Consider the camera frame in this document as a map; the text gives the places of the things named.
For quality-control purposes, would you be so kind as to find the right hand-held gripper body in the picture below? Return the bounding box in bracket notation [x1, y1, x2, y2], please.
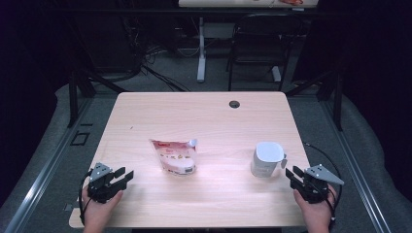
[300, 164, 345, 204]

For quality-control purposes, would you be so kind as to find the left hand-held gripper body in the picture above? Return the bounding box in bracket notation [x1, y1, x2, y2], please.
[86, 162, 122, 204]

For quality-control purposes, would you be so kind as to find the white container with flip lid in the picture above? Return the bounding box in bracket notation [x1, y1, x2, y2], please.
[250, 141, 289, 179]

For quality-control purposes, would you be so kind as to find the red and white refill pouch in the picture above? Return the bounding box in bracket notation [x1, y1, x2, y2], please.
[149, 138, 199, 177]

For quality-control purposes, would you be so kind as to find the person's right hand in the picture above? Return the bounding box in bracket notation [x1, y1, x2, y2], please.
[293, 185, 338, 233]

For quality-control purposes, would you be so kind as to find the person's left hand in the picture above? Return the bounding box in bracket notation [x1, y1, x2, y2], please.
[81, 187, 124, 233]

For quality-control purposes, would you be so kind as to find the black square floor socket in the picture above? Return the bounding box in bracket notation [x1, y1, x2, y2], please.
[70, 130, 91, 147]

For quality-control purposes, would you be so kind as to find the short white desk foot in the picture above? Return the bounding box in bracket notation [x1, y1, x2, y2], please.
[271, 65, 283, 83]

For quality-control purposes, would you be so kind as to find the black chair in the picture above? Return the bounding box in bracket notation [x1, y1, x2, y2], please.
[225, 12, 305, 92]

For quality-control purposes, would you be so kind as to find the long white desk leg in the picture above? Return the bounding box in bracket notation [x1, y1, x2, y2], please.
[196, 17, 208, 83]

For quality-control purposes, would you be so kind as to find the light wooden background desk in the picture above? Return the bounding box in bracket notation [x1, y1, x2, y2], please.
[178, 0, 320, 9]

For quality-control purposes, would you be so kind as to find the left hand-held gripper cable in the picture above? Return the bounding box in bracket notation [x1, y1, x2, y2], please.
[78, 170, 94, 225]

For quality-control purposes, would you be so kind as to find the hand-held gripper cable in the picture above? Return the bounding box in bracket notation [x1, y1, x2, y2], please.
[302, 142, 343, 229]
[78, 170, 94, 225]

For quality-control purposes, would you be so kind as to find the right hand-held gripper cable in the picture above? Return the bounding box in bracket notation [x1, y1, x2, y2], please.
[302, 142, 343, 229]

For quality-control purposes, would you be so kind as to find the aluminium floor rail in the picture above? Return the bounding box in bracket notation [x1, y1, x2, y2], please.
[319, 96, 394, 233]
[3, 96, 95, 233]

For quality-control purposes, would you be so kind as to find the black metal stand frame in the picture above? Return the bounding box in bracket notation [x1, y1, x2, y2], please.
[285, 68, 345, 132]
[66, 68, 128, 128]

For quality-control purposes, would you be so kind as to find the bundle of black floor cables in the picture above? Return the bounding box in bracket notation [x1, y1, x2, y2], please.
[120, 16, 192, 93]

